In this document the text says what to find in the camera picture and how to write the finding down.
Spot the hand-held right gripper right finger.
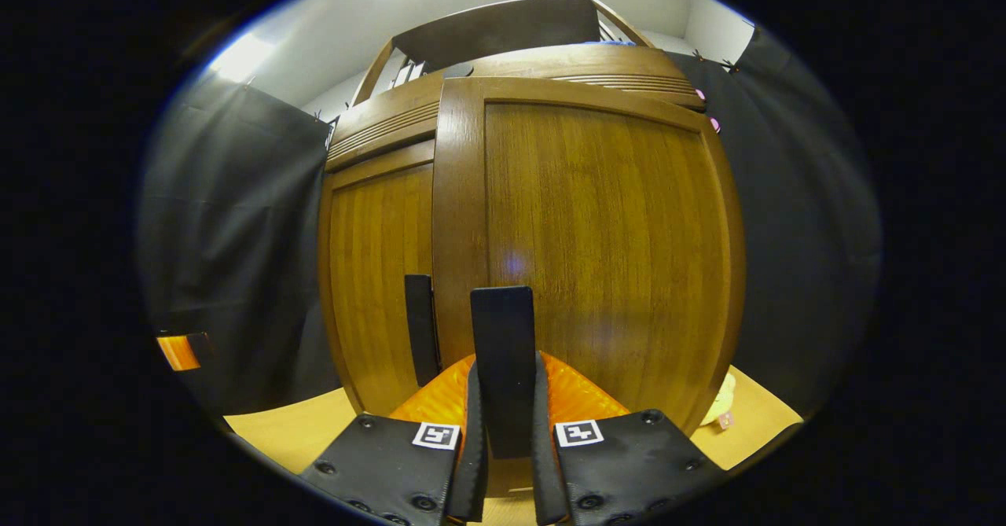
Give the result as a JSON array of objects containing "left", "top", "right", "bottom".
[{"left": 531, "top": 351, "right": 728, "bottom": 526}]

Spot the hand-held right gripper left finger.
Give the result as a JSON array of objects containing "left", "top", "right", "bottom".
[{"left": 299, "top": 353, "right": 490, "bottom": 526}]

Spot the black door handle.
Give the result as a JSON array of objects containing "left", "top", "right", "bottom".
[
  {"left": 470, "top": 286, "right": 537, "bottom": 460},
  {"left": 404, "top": 274, "right": 441, "bottom": 388}
]

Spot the wooden cabinet door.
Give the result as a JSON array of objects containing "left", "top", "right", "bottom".
[
  {"left": 318, "top": 141, "right": 441, "bottom": 417},
  {"left": 432, "top": 76, "right": 746, "bottom": 464}
]

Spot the wooden double-door shoe cabinet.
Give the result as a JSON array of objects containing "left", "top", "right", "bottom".
[{"left": 318, "top": 0, "right": 746, "bottom": 499}]

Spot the wooden cabinet drawer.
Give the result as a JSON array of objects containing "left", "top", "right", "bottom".
[{"left": 326, "top": 45, "right": 707, "bottom": 173}]

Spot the black backdrop cloth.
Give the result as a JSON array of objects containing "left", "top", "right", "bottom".
[{"left": 138, "top": 27, "right": 881, "bottom": 417}]

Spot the pale yellow object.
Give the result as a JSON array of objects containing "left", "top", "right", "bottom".
[{"left": 699, "top": 373, "right": 740, "bottom": 432}]

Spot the small ceiling light panel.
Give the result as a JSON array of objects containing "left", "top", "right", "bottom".
[{"left": 208, "top": 32, "right": 276, "bottom": 83}]

